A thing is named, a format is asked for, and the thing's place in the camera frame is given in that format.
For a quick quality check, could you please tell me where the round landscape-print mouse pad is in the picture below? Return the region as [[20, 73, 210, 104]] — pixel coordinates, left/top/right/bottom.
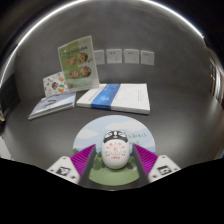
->
[[72, 114, 158, 187]]

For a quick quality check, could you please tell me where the white book with blue band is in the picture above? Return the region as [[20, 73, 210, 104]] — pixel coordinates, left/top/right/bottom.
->
[[76, 82, 151, 116]]

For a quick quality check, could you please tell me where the white panda-print computer mouse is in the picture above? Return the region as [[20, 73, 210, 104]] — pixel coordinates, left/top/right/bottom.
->
[[101, 129, 130, 170]]

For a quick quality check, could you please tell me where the row of white wall sockets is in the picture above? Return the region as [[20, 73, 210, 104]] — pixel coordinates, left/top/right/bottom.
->
[[93, 48, 156, 66]]

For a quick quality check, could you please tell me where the white colourful sticker card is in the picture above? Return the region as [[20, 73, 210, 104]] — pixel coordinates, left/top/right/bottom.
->
[[42, 71, 69, 98]]

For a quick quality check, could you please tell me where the grey-blue patterned book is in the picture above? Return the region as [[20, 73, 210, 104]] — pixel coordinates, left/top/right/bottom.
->
[[27, 91, 77, 121]]

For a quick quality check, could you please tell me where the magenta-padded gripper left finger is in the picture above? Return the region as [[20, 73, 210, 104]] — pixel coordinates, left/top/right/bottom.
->
[[45, 143, 98, 185]]

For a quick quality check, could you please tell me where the green standing menu sign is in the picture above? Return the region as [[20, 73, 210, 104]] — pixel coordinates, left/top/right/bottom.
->
[[57, 35, 100, 93]]

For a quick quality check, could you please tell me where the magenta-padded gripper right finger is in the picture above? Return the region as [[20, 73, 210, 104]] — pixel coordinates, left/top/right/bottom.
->
[[132, 143, 182, 184]]

